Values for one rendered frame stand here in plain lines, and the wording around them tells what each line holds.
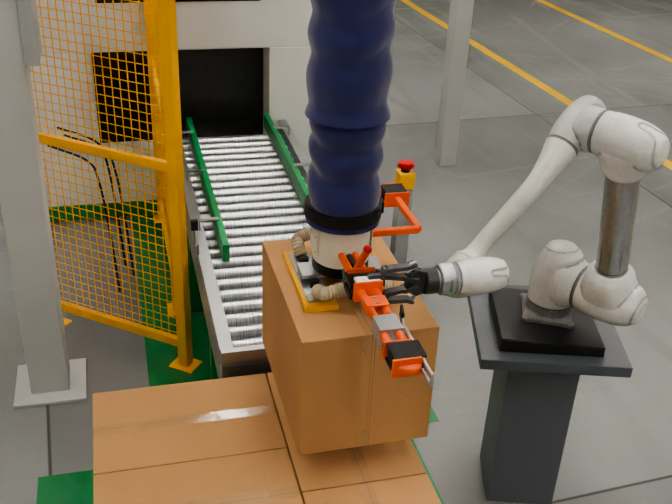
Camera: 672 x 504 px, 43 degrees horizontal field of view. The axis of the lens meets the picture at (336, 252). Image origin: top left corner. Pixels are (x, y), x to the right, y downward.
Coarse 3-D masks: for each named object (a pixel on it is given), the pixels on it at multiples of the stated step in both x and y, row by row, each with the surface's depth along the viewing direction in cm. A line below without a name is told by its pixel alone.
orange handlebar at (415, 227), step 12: (396, 204) 282; (408, 216) 272; (384, 228) 263; (396, 228) 264; (408, 228) 264; (420, 228) 266; (348, 264) 242; (372, 300) 225; (384, 300) 225; (372, 312) 221; (384, 312) 222; (384, 336) 212; (396, 336) 213; (408, 372) 200
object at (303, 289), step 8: (288, 256) 270; (304, 256) 264; (288, 264) 266; (296, 264) 265; (296, 272) 260; (296, 280) 257; (304, 280) 256; (312, 280) 252; (320, 280) 257; (296, 288) 254; (304, 288) 252; (304, 296) 249; (304, 304) 246; (312, 304) 246; (320, 304) 246; (328, 304) 246; (336, 304) 246
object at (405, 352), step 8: (384, 344) 207; (392, 344) 206; (400, 344) 206; (408, 344) 206; (384, 352) 208; (392, 352) 203; (400, 352) 203; (408, 352) 203; (416, 352) 203; (392, 360) 200; (400, 360) 200; (408, 360) 201; (416, 360) 202; (392, 368) 201; (392, 376) 202; (400, 376) 203
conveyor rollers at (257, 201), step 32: (192, 160) 472; (224, 160) 477; (256, 160) 473; (224, 192) 437; (256, 192) 441; (288, 192) 438; (224, 224) 406; (256, 224) 409; (288, 224) 413; (256, 256) 378; (224, 288) 359; (256, 288) 355; (256, 320) 338
